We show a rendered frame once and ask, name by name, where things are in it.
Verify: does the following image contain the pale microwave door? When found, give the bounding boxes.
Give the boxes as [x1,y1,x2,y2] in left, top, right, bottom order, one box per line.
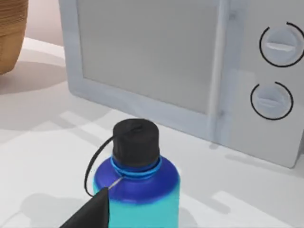
[58,0,230,143]

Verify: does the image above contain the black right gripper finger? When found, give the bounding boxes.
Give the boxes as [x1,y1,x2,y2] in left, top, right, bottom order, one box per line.
[59,187,110,228]

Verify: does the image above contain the pale round microwave knob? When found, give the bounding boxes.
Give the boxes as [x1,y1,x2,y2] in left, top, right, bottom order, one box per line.
[259,21,304,68]
[250,81,294,120]

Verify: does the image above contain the blue bottle with black cap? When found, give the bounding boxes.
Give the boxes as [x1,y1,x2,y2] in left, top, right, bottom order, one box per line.
[82,118,181,228]

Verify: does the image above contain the brown woven basket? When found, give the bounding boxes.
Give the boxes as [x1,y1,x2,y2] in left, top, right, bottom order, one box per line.
[0,0,29,76]

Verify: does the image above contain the pale microwave oven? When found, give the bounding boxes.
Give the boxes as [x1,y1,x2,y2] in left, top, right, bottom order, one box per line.
[58,0,304,169]

